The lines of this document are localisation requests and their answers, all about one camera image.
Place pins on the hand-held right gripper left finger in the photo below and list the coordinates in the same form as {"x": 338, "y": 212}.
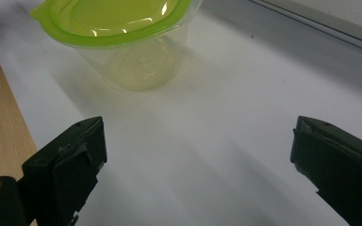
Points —
{"x": 66, "y": 169}

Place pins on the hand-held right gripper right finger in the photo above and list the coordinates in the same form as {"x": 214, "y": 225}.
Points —
{"x": 339, "y": 163}

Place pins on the clear container with green lid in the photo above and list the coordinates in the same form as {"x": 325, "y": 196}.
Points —
{"x": 122, "y": 28}

